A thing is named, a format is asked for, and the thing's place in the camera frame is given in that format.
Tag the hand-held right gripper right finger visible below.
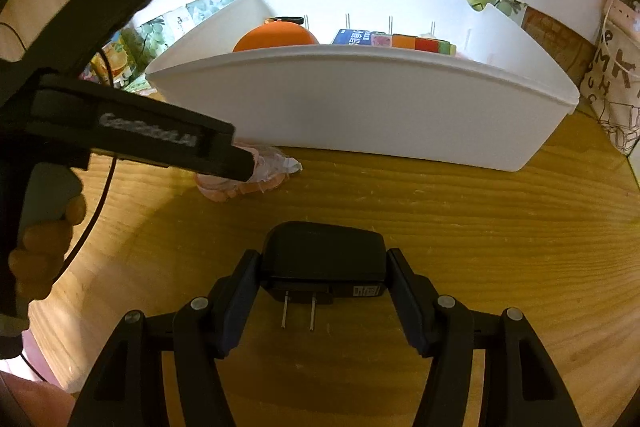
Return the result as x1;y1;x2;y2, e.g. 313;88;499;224
386;248;583;427

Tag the multicoloured puzzle cube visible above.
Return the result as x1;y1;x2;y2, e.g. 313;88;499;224
370;32;459;57

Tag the brown paper sheet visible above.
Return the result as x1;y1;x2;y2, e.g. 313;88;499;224
519;4;599;94

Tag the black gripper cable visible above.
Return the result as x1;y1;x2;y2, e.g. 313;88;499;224
0;21;120;385

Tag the orange round container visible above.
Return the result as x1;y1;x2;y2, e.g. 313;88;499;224
232;20;321;54

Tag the blue printed card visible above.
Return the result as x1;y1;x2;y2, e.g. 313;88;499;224
331;28;374;47

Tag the person's left hand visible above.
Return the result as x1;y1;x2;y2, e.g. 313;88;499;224
8;194;87;304

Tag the black power adapter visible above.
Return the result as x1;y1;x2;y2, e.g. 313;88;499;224
260;221;387;332

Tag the pink round packet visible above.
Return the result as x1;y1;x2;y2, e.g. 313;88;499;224
193;139;304;203

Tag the letter print fabric bag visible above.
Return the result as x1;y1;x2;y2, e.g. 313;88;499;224
579;0;640;158

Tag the white plastic bin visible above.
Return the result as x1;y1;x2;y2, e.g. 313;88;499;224
145;0;581;173

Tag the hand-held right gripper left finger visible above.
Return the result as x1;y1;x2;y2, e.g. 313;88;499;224
67;249;262;427

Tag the green grape print mat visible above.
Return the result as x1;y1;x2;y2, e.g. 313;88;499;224
90;0;529;93

